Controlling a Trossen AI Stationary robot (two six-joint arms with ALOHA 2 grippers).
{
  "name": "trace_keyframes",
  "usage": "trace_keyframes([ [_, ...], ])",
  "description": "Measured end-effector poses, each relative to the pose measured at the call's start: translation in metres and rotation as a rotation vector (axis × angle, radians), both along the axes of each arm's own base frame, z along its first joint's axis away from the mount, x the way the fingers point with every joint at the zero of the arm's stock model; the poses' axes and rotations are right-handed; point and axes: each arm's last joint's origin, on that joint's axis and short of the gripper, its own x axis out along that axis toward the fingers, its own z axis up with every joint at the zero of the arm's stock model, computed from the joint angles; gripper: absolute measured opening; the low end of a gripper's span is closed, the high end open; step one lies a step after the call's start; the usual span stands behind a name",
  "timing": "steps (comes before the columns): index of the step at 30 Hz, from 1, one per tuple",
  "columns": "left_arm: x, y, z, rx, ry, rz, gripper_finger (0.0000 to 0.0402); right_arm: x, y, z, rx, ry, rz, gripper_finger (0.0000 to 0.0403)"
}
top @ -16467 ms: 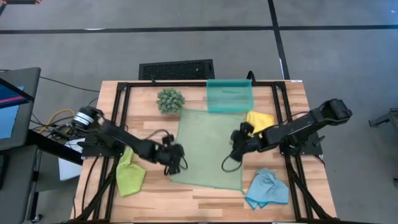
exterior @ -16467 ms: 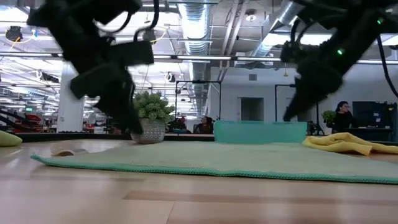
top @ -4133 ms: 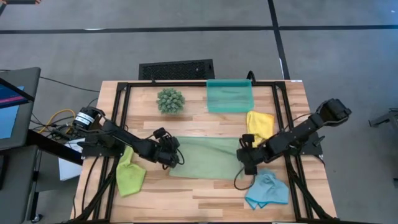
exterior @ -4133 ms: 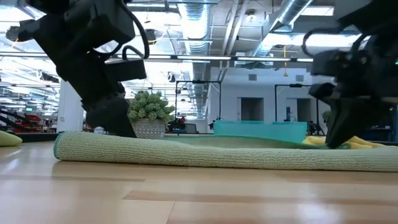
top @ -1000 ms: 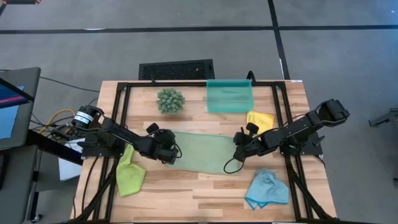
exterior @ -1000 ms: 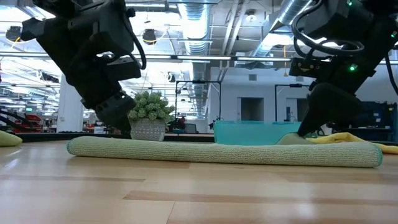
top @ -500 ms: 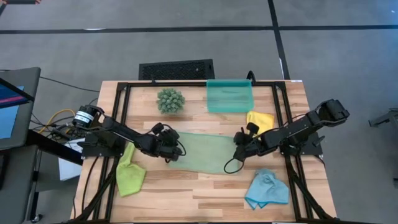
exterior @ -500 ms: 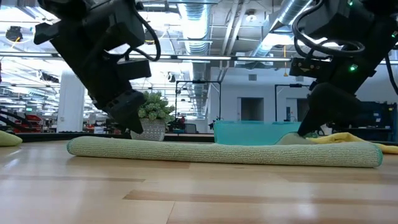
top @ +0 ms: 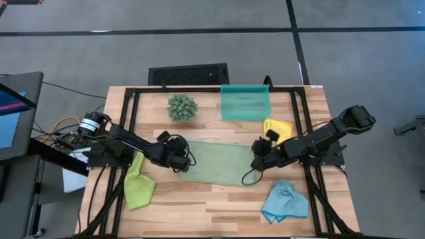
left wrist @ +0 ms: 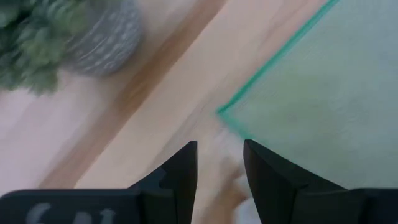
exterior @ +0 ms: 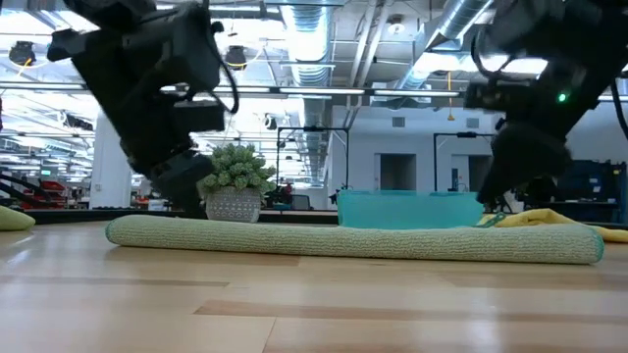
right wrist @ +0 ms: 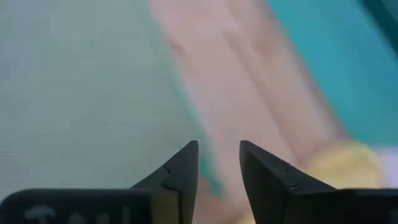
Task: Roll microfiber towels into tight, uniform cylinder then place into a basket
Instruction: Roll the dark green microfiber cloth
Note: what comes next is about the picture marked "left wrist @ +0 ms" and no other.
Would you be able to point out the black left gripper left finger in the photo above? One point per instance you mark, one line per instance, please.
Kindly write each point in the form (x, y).
(177, 186)

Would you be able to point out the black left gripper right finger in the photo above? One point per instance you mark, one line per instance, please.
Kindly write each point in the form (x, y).
(270, 186)

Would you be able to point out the pale green microfiber towel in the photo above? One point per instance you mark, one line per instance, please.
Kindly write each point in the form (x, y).
(326, 93)

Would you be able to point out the potted artificial green plant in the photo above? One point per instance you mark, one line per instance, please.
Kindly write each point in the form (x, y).
(62, 40)

